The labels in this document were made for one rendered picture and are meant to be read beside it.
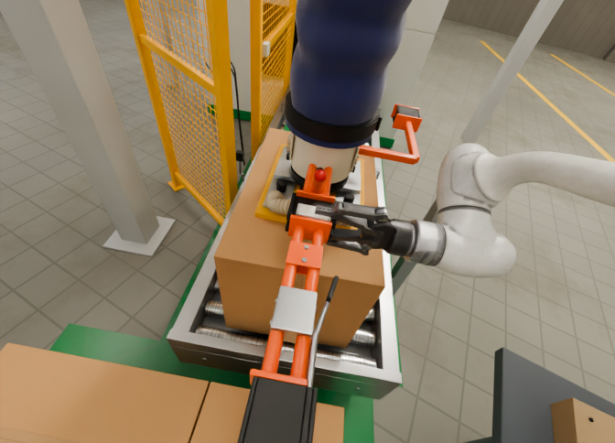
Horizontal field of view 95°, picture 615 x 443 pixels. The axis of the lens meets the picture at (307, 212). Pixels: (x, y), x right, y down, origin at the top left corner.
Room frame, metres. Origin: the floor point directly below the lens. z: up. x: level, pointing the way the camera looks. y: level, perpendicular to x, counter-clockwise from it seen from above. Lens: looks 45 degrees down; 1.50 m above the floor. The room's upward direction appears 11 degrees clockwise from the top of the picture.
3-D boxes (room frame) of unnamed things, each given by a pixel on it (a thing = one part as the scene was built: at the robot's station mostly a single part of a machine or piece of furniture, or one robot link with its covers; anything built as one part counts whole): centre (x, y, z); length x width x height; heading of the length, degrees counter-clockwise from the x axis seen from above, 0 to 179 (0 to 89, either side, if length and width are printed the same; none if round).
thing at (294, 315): (0.20, -0.01, 1.07); 0.07 x 0.07 x 0.04; 0
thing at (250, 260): (0.66, 0.00, 0.75); 0.60 x 0.40 x 0.40; 1
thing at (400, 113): (0.96, -0.27, 1.08); 0.09 x 0.08 x 0.05; 90
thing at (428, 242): (0.40, -0.24, 1.07); 0.09 x 0.06 x 0.09; 0
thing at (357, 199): (0.66, -0.11, 0.97); 0.34 x 0.10 x 0.05; 0
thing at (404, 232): (0.40, -0.17, 1.07); 0.09 x 0.07 x 0.08; 90
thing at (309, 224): (0.41, -0.01, 1.08); 0.10 x 0.08 x 0.06; 90
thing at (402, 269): (0.86, -0.51, 0.50); 0.07 x 0.07 x 1.00; 0
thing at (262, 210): (0.67, 0.08, 0.97); 0.34 x 0.10 x 0.05; 0
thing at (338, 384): (0.28, -0.01, 0.48); 0.70 x 0.03 x 0.15; 90
